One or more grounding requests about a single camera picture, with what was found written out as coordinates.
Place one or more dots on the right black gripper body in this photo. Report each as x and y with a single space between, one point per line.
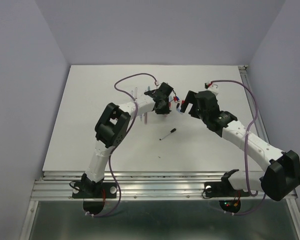
191 98

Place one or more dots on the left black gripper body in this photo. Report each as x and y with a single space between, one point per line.
164 109

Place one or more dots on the black cap marker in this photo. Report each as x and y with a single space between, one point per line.
170 132

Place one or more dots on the red transparent pen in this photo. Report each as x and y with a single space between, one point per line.
145 118

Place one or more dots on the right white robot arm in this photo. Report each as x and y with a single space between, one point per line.
280 171

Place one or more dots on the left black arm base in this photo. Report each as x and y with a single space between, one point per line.
94 202

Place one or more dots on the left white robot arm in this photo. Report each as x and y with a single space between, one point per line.
112 128

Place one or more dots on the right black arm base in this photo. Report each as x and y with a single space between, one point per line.
230 199

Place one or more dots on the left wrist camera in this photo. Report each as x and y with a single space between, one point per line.
158 83

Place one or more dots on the aluminium rail frame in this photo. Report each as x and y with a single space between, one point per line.
155 206

